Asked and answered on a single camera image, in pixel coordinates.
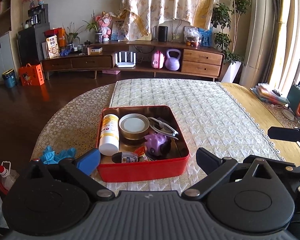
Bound white yellow-label bottle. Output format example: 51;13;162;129
98;114;119;156

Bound purple spiky toy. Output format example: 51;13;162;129
145;133;171;160

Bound red candy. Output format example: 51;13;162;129
134;146;151;162

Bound white round sunglasses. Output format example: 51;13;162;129
148;117;179;140

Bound white round coaster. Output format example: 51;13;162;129
282;109;294;121

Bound blue glove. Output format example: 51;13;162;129
39;146;77;165

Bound white quilted mat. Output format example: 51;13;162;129
94;79;283;193

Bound stack of colourful folders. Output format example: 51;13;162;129
250;83;289;106

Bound red metal tin box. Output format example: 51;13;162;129
96;105;190;183

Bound clear bottle red cap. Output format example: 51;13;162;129
0;161;19;191

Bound white planter pot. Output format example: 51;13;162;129
221;61;242;83

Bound orange gift bag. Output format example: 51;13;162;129
18;63;45;86

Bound purple kettlebell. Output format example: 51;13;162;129
165;49;181;71

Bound dark teal bucket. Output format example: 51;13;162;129
2;69;17;88

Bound white router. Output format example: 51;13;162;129
115;51;136;68

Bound pink small case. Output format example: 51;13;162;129
151;50;165;69

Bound wooden TV cabinet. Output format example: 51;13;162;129
41;41;224;80

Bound snack box with cartoon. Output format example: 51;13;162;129
46;35;59;59

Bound white standing air conditioner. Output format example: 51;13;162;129
239;0;275;88

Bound bag of fruit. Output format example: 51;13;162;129
184;27;202;48

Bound blue picture card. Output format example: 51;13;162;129
198;27;212;47

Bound black mini fridge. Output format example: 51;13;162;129
17;23;50;66

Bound black speaker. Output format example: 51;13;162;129
157;25;168;42

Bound green potted tree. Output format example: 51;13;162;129
210;0;251;63

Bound pink plush doll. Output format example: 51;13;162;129
94;11;111;42

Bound black coffee machine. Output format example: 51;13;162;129
25;4;49;25

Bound floral hanging cloth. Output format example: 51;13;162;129
117;0;215;41

